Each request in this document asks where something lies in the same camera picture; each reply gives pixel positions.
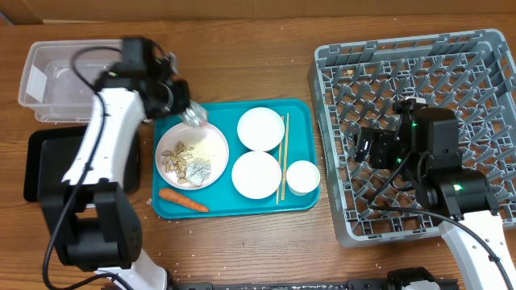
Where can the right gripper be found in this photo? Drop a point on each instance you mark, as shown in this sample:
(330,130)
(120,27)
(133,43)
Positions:
(382,142)

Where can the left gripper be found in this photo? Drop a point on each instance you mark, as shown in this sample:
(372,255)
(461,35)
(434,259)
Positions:
(181,100)

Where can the large foil ball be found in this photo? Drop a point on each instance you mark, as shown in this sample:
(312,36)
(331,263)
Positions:
(194,115)

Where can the white cup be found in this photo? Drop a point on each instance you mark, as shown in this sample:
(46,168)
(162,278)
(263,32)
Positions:
(302,177)

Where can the white bowl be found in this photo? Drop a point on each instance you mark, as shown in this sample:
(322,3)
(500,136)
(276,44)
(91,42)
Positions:
(256,175)
(260,129)

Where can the small foil ball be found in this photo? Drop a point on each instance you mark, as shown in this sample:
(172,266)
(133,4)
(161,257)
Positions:
(197,171)

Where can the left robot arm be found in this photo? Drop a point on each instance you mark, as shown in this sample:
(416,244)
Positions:
(93,225)

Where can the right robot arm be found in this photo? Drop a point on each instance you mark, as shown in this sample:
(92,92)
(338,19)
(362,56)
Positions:
(424,150)

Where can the grey dishwasher rack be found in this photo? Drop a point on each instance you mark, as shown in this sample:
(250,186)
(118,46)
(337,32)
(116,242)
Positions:
(353,85)

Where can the peanut shells pile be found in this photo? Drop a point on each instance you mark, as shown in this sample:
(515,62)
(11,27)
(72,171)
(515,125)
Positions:
(176,160)

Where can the white dinner plate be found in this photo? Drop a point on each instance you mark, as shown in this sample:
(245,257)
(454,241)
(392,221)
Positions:
(208,143)

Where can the right wooden chopstick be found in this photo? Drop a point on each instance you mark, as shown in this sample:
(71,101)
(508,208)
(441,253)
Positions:
(285,157)

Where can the orange carrot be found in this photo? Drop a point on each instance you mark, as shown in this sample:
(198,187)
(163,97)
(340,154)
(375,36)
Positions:
(179,199)

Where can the teal serving tray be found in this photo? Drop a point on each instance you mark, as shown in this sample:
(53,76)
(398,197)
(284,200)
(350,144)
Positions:
(221,197)

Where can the clear plastic bin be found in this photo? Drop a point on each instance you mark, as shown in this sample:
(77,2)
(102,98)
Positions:
(50,87)

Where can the black tray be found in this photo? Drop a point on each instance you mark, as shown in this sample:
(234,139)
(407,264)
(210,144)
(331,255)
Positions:
(50,153)

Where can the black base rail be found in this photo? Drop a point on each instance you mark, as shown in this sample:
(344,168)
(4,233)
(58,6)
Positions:
(406,278)

